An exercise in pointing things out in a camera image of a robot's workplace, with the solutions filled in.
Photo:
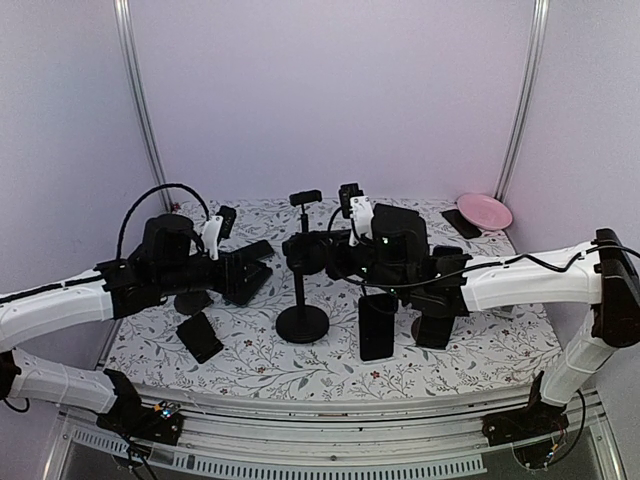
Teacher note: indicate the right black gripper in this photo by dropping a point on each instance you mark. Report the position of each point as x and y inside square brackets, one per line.
[338, 237]

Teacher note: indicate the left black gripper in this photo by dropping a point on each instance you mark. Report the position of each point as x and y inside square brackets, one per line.
[225, 257]

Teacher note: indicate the tall black phone stand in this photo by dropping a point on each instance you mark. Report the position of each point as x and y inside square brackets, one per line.
[301, 323]
[301, 199]

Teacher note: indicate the black folding stand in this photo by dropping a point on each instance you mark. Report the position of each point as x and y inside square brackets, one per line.
[191, 303]

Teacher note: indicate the blue-edged phone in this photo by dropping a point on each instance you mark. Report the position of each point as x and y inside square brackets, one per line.
[432, 332]
[443, 253]

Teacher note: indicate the white folding stand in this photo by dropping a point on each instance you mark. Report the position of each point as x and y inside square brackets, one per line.
[506, 312]

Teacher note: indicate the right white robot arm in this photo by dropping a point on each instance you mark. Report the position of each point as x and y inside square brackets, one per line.
[599, 274]

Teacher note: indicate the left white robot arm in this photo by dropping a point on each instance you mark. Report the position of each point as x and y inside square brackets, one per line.
[31, 314]

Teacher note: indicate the black phone small left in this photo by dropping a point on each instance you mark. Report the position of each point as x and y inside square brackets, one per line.
[199, 338]

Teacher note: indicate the black phone under plate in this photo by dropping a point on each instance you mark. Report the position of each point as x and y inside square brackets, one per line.
[465, 228]

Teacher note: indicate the floral patterned table mat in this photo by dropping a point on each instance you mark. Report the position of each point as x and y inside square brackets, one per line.
[485, 351]

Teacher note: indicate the pink plate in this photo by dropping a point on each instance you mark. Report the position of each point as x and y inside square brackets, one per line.
[484, 212]

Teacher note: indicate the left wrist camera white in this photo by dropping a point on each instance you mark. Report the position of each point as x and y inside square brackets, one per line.
[217, 228]

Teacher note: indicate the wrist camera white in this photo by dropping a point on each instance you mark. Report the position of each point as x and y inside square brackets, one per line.
[357, 208]
[217, 228]

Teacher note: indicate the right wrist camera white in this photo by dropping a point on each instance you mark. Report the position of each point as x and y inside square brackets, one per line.
[357, 208]

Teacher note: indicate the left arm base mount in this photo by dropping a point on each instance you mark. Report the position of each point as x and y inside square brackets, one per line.
[161, 423]

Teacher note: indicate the aluminium front rail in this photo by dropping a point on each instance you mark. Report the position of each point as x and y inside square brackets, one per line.
[425, 438]

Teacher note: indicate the left aluminium frame post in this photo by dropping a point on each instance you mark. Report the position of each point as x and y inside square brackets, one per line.
[124, 25]

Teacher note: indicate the aluminium frame post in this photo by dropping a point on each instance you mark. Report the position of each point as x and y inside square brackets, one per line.
[531, 69]
[124, 25]

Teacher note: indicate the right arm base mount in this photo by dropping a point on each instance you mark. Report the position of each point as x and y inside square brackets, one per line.
[536, 418]

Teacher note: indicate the right aluminium frame post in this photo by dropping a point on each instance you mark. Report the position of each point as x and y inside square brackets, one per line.
[531, 69]

